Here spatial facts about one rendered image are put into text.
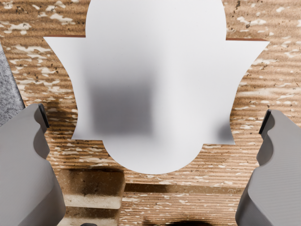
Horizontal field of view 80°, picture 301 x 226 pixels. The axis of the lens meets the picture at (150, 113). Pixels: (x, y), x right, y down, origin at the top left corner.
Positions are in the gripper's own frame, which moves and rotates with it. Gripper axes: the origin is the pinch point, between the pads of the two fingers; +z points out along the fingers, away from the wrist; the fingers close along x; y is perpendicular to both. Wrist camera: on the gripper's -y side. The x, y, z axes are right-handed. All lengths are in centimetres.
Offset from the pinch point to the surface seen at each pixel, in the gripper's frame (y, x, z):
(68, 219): 11.4, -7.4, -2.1
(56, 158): 6.5, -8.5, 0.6
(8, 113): 3.3, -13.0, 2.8
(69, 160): 6.7, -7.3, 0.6
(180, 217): 15.0, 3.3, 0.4
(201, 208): 13.1, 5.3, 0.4
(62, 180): 7.8, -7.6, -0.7
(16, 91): 1.2, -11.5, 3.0
